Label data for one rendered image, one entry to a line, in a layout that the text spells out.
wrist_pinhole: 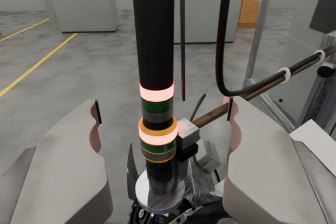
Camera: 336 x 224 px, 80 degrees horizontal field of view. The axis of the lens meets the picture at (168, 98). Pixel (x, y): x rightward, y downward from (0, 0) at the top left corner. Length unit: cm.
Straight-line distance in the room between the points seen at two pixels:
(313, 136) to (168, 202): 49
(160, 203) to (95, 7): 726
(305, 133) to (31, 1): 1366
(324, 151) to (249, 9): 789
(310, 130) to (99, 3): 708
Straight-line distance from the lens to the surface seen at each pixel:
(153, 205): 30
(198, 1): 577
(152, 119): 21
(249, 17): 849
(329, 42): 71
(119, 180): 218
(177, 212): 56
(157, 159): 24
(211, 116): 29
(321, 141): 67
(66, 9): 771
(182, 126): 26
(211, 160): 79
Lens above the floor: 172
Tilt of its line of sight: 32 degrees down
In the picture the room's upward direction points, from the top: straight up
